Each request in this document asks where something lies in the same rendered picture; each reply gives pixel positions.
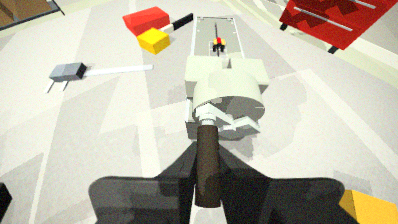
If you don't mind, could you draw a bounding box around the red flat block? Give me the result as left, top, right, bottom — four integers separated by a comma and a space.
123, 6, 170, 37

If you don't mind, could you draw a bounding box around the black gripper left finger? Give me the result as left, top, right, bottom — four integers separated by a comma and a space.
88, 141, 197, 224

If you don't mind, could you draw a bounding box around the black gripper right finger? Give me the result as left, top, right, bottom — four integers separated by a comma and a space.
219, 144, 345, 224

